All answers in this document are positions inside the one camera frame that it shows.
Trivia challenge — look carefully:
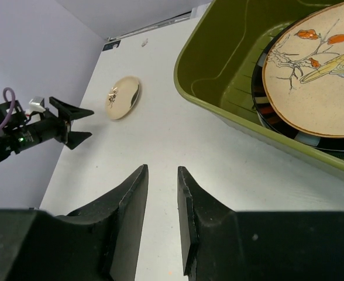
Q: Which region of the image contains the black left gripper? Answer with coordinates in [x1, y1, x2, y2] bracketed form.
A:
[0, 97, 94, 162]

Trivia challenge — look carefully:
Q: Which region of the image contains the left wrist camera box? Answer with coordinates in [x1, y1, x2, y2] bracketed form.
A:
[25, 97, 46, 116]

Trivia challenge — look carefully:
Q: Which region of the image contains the black striped rim cream plate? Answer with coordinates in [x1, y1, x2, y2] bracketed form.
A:
[251, 22, 344, 158]

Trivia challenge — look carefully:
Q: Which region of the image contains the cream small insect plate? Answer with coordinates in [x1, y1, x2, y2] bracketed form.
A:
[105, 76, 141, 121]

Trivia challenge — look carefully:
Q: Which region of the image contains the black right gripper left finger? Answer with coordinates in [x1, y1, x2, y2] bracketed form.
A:
[0, 165, 149, 280]

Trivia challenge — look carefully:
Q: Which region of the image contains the small white crumpled scrap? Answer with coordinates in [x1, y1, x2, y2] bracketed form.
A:
[141, 39, 148, 47]

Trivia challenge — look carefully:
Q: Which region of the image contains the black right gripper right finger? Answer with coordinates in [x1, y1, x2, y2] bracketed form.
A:
[177, 166, 344, 280]

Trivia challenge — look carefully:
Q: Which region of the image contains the tan bird branch plate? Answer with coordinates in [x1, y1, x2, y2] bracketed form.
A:
[262, 2, 344, 138]

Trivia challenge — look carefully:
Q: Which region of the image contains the olive green plastic bin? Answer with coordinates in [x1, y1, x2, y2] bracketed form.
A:
[174, 1, 344, 181]

